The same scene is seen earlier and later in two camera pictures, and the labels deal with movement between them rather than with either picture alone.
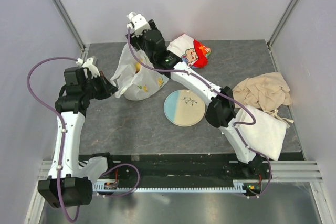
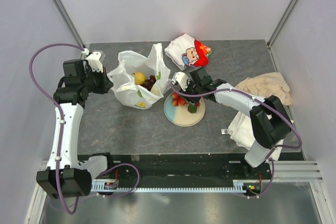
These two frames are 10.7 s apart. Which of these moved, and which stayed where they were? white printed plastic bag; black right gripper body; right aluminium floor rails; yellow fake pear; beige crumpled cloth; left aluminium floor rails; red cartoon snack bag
Moved: black right gripper body; yellow fake pear; white printed plastic bag
Stayed: left aluminium floor rails; right aluminium floor rails; beige crumpled cloth; red cartoon snack bag
